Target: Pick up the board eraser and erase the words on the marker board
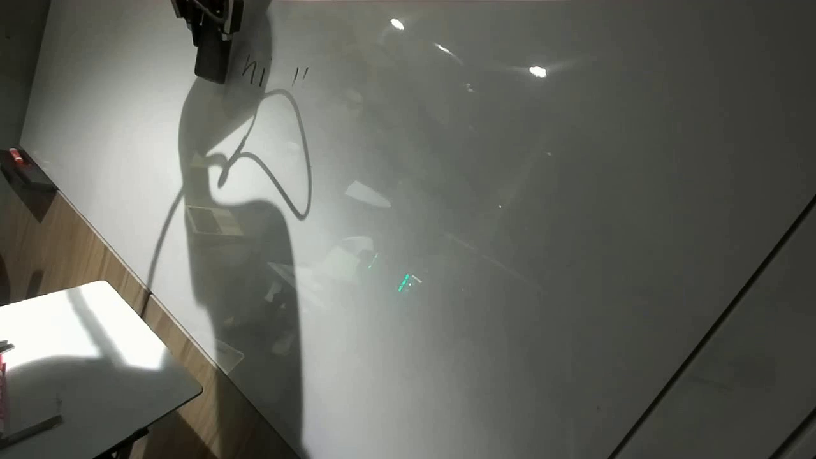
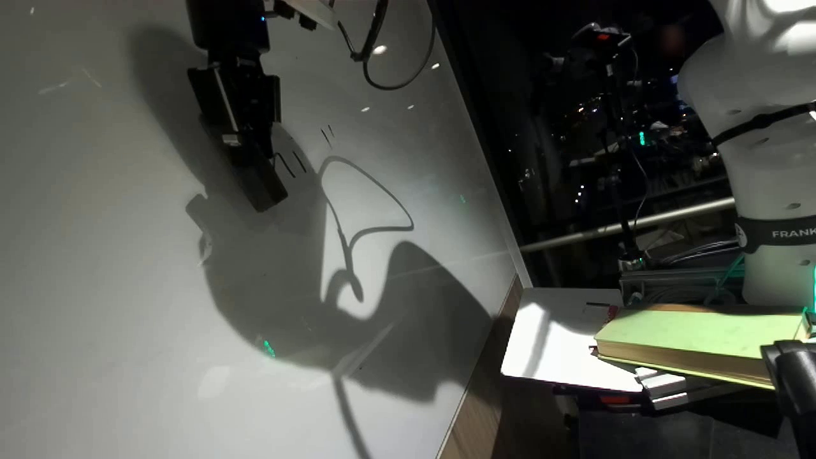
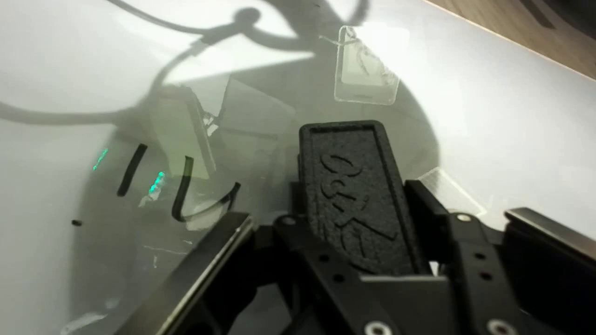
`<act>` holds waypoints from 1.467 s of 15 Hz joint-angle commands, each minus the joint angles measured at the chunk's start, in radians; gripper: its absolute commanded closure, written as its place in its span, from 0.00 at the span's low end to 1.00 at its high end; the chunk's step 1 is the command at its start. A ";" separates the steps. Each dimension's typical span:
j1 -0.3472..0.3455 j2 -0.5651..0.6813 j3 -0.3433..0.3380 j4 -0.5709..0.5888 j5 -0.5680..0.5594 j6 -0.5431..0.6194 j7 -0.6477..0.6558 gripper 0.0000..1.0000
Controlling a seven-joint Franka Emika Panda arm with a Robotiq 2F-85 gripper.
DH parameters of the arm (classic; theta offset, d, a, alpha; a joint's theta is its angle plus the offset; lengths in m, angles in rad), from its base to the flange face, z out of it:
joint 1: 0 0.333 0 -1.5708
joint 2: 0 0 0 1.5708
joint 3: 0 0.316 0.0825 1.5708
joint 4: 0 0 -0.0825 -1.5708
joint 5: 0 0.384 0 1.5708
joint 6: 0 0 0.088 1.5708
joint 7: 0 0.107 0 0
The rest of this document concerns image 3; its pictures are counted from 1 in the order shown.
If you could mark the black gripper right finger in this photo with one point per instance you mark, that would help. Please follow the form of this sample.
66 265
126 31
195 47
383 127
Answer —
482 273

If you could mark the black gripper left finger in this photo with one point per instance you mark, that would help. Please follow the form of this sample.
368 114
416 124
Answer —
212 273

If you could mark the dark grey board eraser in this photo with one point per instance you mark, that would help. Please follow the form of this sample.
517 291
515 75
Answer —
361 193

